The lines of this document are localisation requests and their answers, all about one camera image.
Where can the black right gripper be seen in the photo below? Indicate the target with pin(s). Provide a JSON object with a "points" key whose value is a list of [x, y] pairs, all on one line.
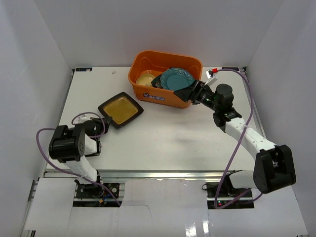
{"points": [[193, 92]]}

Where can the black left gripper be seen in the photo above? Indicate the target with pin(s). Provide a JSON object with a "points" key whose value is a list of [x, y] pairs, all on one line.
{"points": [[99, 122]]}

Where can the teal round scalloped plate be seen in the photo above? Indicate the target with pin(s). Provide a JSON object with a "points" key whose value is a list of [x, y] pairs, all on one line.
{"points": [[175, 79]]}

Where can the amber square plate black rim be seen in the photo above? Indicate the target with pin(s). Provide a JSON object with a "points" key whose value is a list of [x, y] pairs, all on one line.
{"points": [[122, 108]]}

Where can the black floral square plate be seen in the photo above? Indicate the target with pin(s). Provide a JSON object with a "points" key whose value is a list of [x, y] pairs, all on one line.
{"points": [[156, 82]]}

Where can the small yellow square dish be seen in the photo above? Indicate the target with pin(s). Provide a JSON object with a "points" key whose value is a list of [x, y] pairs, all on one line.
{"points": [[145, 80]]}

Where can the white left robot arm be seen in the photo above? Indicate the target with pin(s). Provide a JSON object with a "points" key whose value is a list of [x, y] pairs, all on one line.
{"points": [[72, 146]]}

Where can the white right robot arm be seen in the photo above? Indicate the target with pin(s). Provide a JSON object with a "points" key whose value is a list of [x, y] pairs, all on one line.
{"points": [[273, 167]]}

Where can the orange plastic bin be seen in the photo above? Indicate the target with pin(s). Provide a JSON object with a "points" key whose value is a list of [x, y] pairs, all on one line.
{"points": [[155, 63]]}

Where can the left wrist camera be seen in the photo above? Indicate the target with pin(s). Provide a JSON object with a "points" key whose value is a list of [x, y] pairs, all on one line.
{"points": [[80, 119]]}

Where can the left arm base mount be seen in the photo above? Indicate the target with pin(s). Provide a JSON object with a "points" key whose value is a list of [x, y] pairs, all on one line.
{"points": [[90, 195]]}

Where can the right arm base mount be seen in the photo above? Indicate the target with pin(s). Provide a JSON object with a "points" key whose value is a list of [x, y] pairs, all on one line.
{"points": [[226, 194]]}

